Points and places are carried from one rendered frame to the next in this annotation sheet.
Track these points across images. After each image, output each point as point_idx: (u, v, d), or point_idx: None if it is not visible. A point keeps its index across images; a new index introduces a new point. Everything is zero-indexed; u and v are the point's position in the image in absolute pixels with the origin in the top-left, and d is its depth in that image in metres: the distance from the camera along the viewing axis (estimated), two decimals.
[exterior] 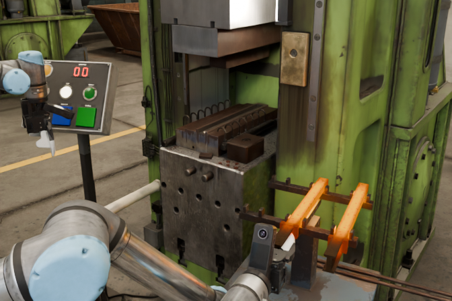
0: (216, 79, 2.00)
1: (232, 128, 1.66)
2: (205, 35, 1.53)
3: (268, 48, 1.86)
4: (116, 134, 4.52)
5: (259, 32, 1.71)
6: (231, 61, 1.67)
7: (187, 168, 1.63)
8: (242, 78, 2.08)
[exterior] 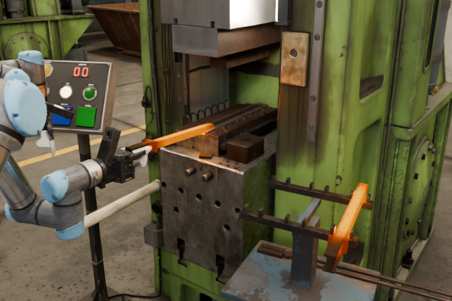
0: (216, 79, 2.00)
1: (232, 128, 1.66)
2: (205, 35, 1.53)
3: (268, 48, 1.86)
4: None
5: (259, 32, 1.71)
6: (231, 61, 1.67)
7: (187, 168, 1.63)
8: (242, 78, 2.08)
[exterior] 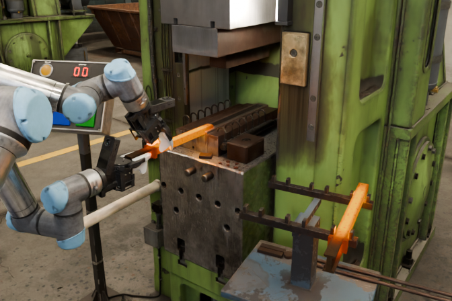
0: (216, 79, 2.00)
1: (232, 128, 1.66)
2: (205, 35, 1.53)
3: (268, 48, 1.86)
4: (116, 134, 4.52)
5: (259, 32, 1.71)
6: (231, 61, 1.67)
7: (187, 168, 1.63)
8: (242, 78, 2.08)
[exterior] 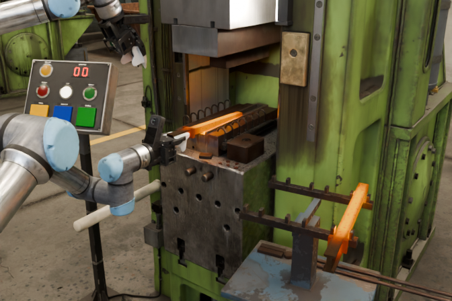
0: (216, 79, 2.00)
1: (232, 128, 1.66)
2: (205, 35, 1.53)
3: (268, 48, 1.86)
4: (116, 134, 4.52)
5: (259, 32, 1.71)
6: (231, 61, 1.67)
7: (187, 168, 1.63)
8: (242, 78, 2.08)
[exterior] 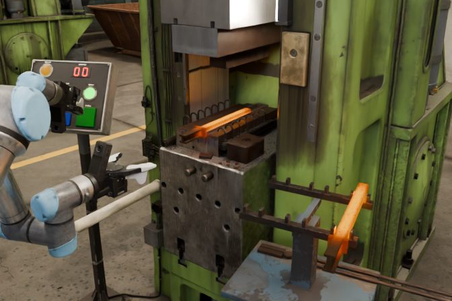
0: (216, 79, 2.00)
1: (232, 128, 1.66)
2: (205, 35, 1.53)
3: (268, 48, 1.86)
4: (116, 134, 4.52)
5: (259, 32, 1.71)
6: (231, 61, 1.67)
7: (187, 168, 1.63)
8: (242, 78, 2.08)
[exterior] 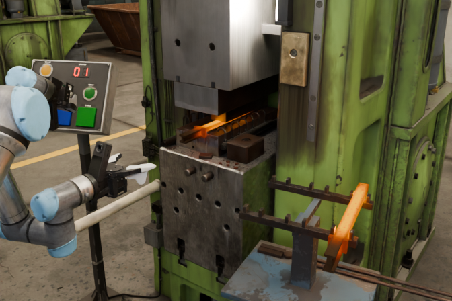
0: None
1: (232, 128, 1.66)
2: (206, 94, 1.60)
3: (266, 97, 1.92)
4: (116, 134, 4.52)
5: (258, 85, 1.78)
6: (231, 114, 1.74)
7: (187, 168, 1.63)
8: None
